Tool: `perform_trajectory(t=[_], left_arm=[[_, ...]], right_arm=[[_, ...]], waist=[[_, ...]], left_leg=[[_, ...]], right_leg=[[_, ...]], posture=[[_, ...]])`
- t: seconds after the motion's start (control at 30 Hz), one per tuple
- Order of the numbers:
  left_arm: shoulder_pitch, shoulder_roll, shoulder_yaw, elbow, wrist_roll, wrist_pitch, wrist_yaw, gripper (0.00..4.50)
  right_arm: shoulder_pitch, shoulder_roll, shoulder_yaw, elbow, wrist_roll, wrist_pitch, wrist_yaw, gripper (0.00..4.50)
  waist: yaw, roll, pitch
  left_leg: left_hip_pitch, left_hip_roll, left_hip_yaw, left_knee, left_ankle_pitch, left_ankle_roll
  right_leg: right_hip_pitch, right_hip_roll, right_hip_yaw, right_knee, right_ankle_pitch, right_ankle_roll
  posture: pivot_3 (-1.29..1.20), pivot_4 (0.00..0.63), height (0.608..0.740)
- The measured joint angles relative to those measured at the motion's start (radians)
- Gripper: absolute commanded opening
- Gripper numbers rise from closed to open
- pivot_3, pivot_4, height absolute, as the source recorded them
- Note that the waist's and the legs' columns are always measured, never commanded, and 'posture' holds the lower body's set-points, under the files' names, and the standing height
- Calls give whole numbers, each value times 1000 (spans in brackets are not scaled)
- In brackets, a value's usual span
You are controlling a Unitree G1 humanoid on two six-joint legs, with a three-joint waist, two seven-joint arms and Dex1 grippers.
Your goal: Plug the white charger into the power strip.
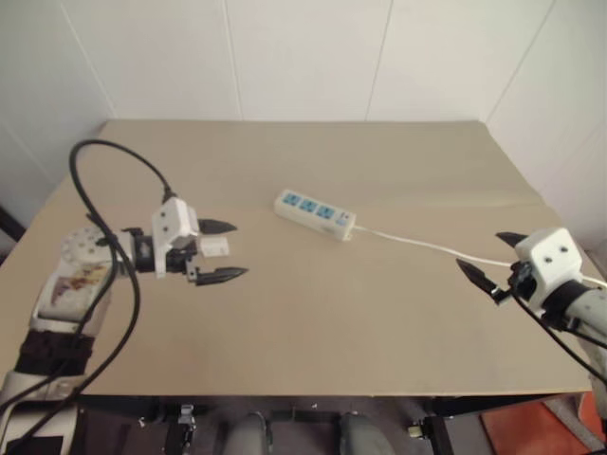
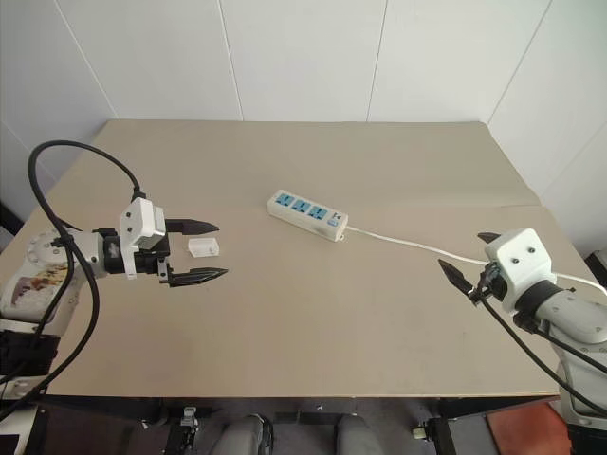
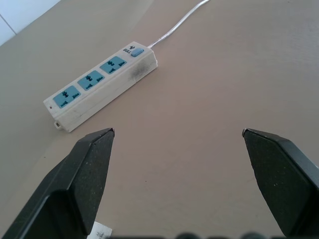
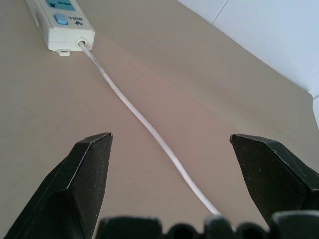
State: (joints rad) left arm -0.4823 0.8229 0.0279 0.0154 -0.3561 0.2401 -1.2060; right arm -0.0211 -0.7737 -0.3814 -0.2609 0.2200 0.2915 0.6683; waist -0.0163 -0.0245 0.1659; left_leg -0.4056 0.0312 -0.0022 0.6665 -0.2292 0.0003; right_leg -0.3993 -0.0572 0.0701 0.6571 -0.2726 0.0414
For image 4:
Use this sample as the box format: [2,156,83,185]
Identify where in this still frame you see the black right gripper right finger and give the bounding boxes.
[229,133,319,230]

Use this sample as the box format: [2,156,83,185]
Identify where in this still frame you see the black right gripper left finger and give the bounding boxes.
[4,132,114,239]

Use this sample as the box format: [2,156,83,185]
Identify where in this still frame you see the white power strip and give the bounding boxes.
[25,0,96,57]

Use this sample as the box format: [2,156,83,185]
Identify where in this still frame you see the white power cable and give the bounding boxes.
[78,39,222,217]

